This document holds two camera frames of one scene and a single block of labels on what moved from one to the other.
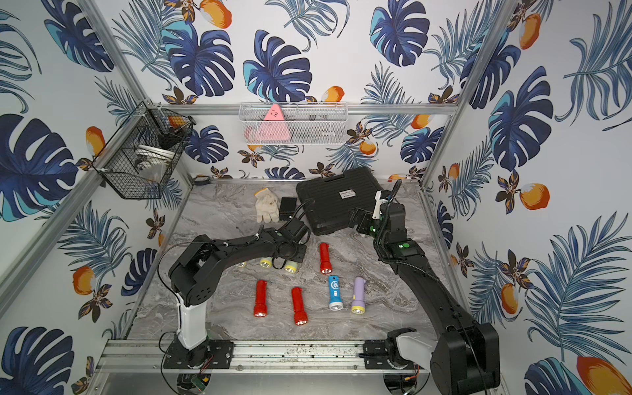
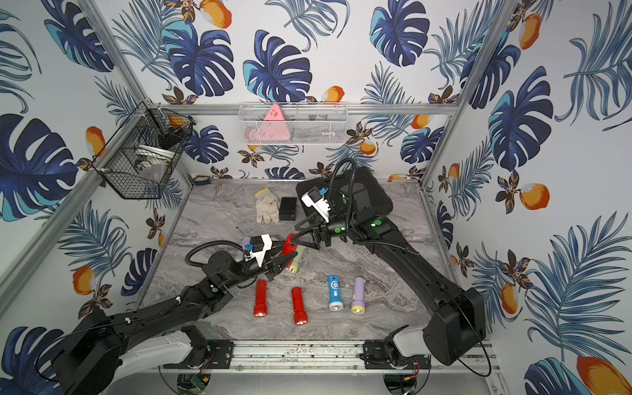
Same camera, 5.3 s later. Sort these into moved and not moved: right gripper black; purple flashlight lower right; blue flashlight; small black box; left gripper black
Moved: right gripper black; left gripper black
Not moved: purple flashlight lower right; small black box; blue flashlight
